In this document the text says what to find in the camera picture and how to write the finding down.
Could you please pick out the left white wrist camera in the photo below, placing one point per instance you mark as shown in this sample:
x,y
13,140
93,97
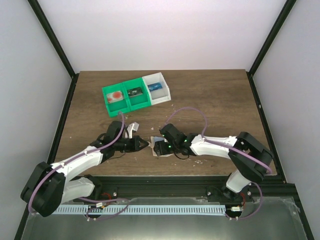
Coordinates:
x,y
132,128

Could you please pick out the blue card in bin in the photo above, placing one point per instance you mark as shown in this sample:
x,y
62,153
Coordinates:
x,y
154,86

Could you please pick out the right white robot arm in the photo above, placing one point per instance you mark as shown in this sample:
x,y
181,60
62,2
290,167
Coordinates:
x,y
250,157

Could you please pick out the white bin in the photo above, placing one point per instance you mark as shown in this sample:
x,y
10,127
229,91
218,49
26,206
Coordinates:
x,y
159,96

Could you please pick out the left green bin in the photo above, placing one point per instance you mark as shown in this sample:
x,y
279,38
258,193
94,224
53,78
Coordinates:
x,y
114,108

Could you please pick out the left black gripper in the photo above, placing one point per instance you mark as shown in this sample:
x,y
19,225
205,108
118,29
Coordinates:
x,y
136,144

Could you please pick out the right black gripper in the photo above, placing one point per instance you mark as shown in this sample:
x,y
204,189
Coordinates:
x,y
159,147

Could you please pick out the red dotted card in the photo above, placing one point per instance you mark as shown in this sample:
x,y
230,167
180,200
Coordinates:
x,y
114,97

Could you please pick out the light blue slotted cable duct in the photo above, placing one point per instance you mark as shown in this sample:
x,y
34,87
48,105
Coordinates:
x,y
203,210

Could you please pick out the middle green bin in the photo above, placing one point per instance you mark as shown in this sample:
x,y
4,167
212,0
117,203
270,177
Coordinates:
x,y
139,102

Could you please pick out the green bin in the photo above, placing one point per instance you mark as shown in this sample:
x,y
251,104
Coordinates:
x,y
139,102
114,108

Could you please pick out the pink leather card holder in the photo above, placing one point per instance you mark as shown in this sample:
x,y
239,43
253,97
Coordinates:
x,y
153,139

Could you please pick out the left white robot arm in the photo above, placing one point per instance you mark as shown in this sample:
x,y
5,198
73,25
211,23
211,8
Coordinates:
x,y
51,185

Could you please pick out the black card in bin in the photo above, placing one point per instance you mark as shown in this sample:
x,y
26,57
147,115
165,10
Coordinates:
x,y
134,92

